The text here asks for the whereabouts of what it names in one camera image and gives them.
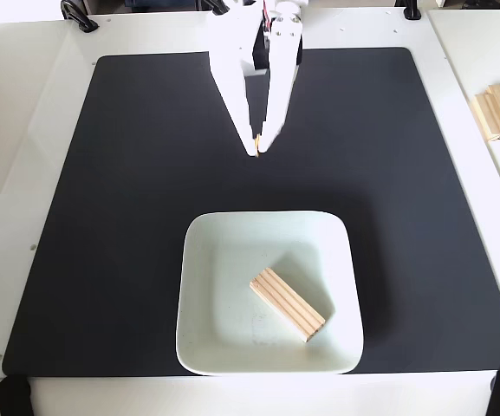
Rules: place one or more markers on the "white square plate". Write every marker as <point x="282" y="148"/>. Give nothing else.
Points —
<point x="223" y="303"/>

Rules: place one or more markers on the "grooved wooden block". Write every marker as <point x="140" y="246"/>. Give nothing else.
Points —
<point x="286" y="303"/>

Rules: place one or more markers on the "black mat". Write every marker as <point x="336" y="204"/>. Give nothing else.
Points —
<point x="124" y="195"/>

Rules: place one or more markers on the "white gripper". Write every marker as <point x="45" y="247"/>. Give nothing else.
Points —
<point x="232" y="56"/>

